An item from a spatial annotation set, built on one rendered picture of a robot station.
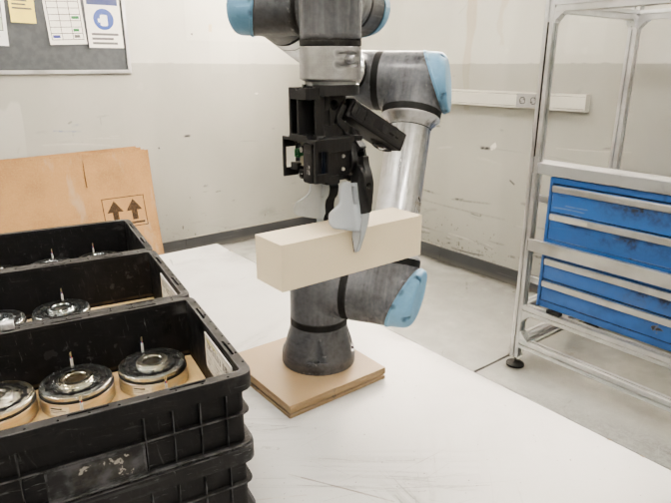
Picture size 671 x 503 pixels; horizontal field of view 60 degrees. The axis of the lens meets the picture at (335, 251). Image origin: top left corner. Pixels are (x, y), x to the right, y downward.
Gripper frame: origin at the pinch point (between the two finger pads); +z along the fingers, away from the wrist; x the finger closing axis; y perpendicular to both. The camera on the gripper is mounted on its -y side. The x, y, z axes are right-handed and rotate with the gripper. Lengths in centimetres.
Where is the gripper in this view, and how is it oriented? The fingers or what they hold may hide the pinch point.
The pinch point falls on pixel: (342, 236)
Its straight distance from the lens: 78.6
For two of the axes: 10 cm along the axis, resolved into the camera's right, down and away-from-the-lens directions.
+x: 6.2, 2.4, -7.5
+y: -7.9, 1.9, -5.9
